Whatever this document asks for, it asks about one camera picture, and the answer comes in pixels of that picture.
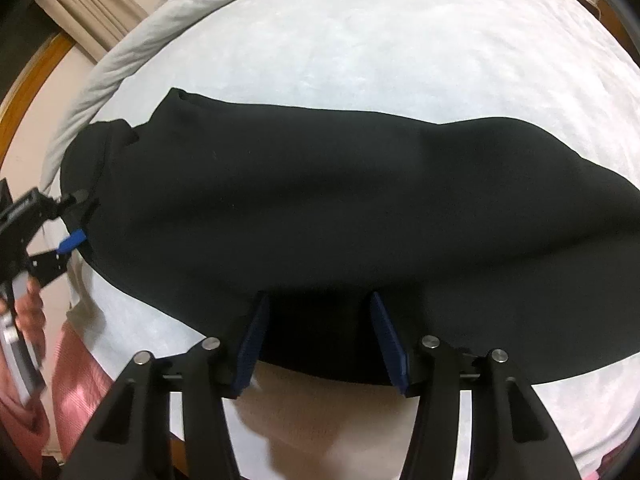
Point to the bed with white sheet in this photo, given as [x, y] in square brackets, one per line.
[350, 35]

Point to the wooden window frame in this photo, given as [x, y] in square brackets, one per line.
[35, 77]

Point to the black pants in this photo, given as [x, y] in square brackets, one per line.
[300, 210]

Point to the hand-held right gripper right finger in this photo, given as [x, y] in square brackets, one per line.
[392, 345]

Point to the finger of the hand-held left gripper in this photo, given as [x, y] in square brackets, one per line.
[72, 242]
[67, 202]

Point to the beige curtain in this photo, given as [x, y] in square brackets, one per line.
[95, 5]

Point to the person's pink clothing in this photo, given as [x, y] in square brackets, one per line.
[80, 390]

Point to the grey quilted duvet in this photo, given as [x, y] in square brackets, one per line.
[150, 30]

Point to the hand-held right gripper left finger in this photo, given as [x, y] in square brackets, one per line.
[250, 345]

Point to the person's left hand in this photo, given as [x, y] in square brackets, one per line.
[32, 315]

